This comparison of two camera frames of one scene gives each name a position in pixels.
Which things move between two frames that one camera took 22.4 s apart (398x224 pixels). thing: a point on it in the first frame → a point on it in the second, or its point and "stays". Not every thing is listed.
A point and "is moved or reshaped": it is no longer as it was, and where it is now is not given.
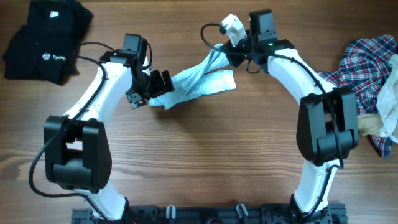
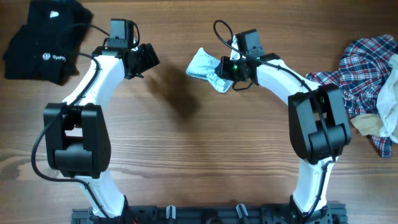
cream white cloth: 387,104 stays
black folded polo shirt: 45,48 stays
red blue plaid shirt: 362,68 stays
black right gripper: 230,51 → 223,66
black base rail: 241,214 stays
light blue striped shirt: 197,81 is moved or reshaped
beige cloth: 370,124 stays
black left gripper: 159,88 → 150,59
